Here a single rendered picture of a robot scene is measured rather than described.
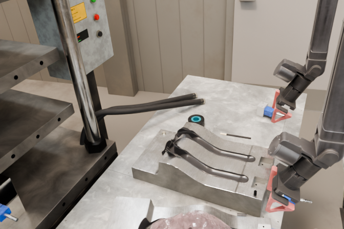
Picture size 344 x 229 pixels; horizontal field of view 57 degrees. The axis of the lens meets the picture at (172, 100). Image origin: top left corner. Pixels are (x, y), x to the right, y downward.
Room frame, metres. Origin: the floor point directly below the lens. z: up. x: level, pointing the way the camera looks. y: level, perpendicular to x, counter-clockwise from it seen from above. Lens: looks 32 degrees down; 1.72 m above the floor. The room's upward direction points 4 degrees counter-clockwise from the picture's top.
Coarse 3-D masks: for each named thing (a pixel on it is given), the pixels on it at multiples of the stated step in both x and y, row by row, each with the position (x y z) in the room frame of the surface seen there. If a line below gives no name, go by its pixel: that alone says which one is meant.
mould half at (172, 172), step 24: (192, 144) 0.94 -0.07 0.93; (216, 144) 0.97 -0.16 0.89; (240, 144) 0.96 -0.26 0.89; (144, 168) 0.89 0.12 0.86; (168, 168) 0.83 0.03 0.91; (192, 168) 0.83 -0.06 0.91; (240, 168) 0.83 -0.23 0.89; (264, 168) 0.82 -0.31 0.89; (192, 192) 0.79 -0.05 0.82; (216, 192) 0.75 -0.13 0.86; (240, 192) 0.72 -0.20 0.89; (264, 192) 0.71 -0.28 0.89
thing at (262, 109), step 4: (260, 104) 1.28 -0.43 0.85; (264, 104) 1.28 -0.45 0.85; (260, 108) 1.26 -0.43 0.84; (264, 108) 1.25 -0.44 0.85; (268, 108) 1.26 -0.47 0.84; (272, 108) 1.26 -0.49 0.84; (256, 112) 1.27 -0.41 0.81; (260, 112) 1.26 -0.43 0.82; (264, 112) 1.25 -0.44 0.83; (268, 112) 1.24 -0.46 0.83; (272, 112) 1.23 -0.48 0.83; (276, 112) 1.23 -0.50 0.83; (260, 116) 1.26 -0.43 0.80
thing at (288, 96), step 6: (288, 84) 0.99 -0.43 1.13; (282, 90) 1.02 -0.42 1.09; (288, 90) 0.97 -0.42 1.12; (294, 90) 0.96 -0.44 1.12; (282, 96) 0.98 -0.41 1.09; (288, 96) 0.96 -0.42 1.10; (294, 96) 0.95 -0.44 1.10; (282, 102) 0.95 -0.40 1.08; (288, 102) 0.95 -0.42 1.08; (294, 102) 0.97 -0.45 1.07; (294, 108) 0.93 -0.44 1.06
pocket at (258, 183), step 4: (256, 180) 0.78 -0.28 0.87; (260, 180) 0.77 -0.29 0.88; (264, 180) 0.77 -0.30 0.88; (252, 184) 0.76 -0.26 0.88; (256, 184) 0.77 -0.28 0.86; (260, 184) 0.77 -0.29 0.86; (264, 184) 0.77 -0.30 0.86; (256, 188) 0.75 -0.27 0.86; (260, 188) 0.75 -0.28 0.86; (264, 188) 0.74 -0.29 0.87
